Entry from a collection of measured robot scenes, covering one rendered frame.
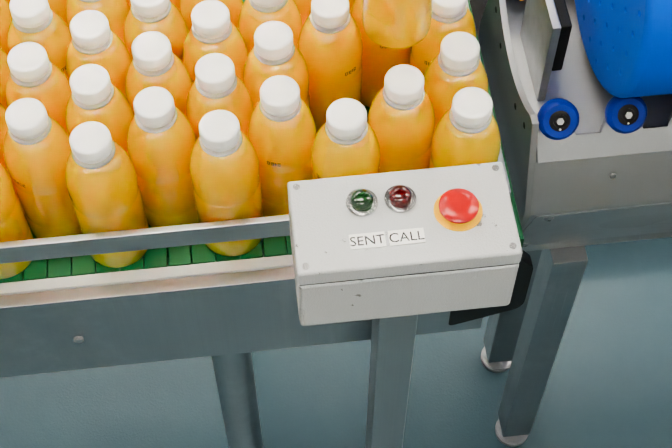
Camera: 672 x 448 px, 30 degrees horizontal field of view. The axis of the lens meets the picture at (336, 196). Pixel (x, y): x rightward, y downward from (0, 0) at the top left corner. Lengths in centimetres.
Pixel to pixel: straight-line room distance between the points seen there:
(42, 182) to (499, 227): 45
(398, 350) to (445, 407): 93
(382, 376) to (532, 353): 57
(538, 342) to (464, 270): 75
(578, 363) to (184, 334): 106
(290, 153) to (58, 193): 24
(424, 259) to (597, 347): 125
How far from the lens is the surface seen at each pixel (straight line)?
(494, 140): 124
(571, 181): 144
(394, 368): 136
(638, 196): 148
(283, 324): 141
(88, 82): 125
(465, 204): 112
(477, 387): 227
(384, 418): 148
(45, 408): 229
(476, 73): 127
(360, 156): 122
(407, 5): 120
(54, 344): 143
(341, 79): 133
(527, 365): 194
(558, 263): 167
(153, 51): 126
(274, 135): 123
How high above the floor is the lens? 205
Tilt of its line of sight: 57 degrees down
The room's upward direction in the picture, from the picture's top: straight up
